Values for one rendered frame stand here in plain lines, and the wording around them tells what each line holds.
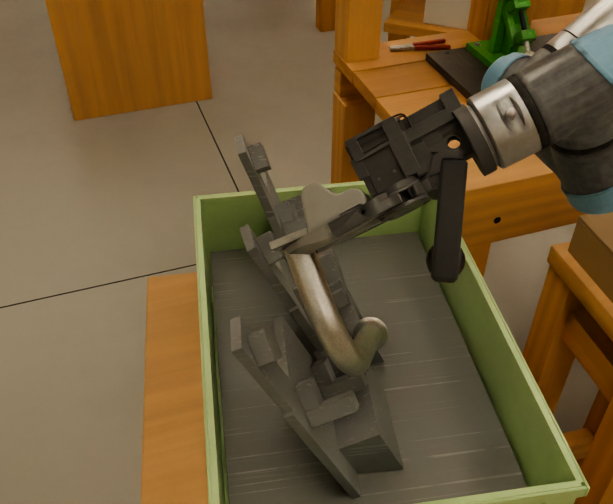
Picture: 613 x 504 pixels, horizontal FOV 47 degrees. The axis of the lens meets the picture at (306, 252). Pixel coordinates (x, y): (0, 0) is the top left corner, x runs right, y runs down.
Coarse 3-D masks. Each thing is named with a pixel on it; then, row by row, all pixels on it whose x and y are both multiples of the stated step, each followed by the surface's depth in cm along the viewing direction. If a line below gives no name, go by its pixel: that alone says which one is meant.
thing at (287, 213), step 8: (280, 208) 104; (288, 208) 104; (280, 216) 104; (288, 216) 104; (296, 216) 114; (304, 216) 104; (288, 224) 104; (296, 224) 104; (304, 224) 104; (288, 232) 104
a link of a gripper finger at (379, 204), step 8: (408, 192) 65; (376, 200) 63; (384, 200) 63; (392, 200) 63; (400, 200) 63; (408, 200) 65; (360, 208) 64; (368, 208) 63; (376, 208) 63; (384, 208) 63; (392, 208) 64; (344, 216) 65; (352, 216) 64; (360, 216) 64; (368, 216) 63; (376, 216) 65; (328, 224) 65; (336, 224) 65; (344, 224) 64; (352, 224) 64; (360, 224) 65; (336, 232) 65; (344, 232) 65
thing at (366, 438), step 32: (256, 352) 70; (288, 352) 82; (288, 384) 77; (288, 416) 75; (352, 416) 89; (384, 416) 93; (320, 448) 80; (352, 448) 86; (384, 448) 87; (352, 480) 87
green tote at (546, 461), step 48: (240, 192) 119; (288, 192) 119; (336, 192) 121; (240, 240) 124; (432, 240) 121; (480, 288) 101; (480, 336) 103; (528, 384) 87; (528, 432) 89; (528, 480) 90; (576, 480) 77
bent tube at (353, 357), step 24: (288, 240) 67; (312, 264) 68; (312, 288) 68; (312, 312) 68; (336, 312) 69; (336, 336) 68; (360, 336) 82; (384, 336) 91; (336, 360) 70; (360, 360) 72
